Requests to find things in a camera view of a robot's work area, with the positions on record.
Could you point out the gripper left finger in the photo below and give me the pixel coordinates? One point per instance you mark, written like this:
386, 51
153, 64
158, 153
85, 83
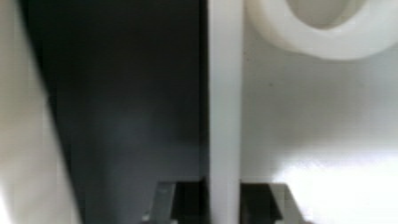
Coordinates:
158, 214

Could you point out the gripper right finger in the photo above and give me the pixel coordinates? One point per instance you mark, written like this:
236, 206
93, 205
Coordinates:
267, 205

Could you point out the white square tabletop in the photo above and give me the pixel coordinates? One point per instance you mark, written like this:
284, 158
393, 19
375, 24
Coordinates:
304, 108

